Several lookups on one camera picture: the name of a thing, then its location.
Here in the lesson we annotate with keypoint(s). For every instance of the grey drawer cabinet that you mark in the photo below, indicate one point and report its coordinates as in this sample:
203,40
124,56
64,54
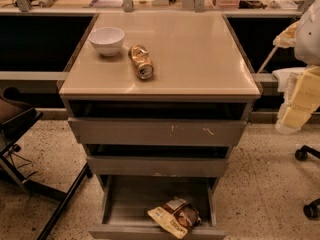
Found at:
200,73

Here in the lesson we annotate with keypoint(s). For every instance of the grey drawer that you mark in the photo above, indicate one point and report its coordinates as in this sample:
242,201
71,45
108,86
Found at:
159,132
128,198
157,166

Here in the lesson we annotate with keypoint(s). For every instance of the grey top drawer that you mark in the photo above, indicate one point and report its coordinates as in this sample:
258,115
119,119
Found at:
159,132

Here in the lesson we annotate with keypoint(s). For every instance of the white ceramic bowl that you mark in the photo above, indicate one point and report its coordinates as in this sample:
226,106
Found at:
107,41

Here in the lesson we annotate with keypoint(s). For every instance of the crushed gold soda can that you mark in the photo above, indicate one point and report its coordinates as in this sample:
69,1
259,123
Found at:
142,64

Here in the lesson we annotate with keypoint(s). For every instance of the brown chip bag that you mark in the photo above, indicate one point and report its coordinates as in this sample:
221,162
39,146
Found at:
176,216

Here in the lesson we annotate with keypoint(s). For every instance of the white curved chair armrest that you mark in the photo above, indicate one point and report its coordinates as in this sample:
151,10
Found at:
286,77

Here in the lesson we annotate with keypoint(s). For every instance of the grey middle drawer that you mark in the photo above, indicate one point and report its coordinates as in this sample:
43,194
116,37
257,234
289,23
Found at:
157,166

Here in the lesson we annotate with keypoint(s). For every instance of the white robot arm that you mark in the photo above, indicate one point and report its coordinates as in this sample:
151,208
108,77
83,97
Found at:
307,46

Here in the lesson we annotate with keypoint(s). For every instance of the grey bottom drawer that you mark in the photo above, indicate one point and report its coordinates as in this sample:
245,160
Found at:
128,198

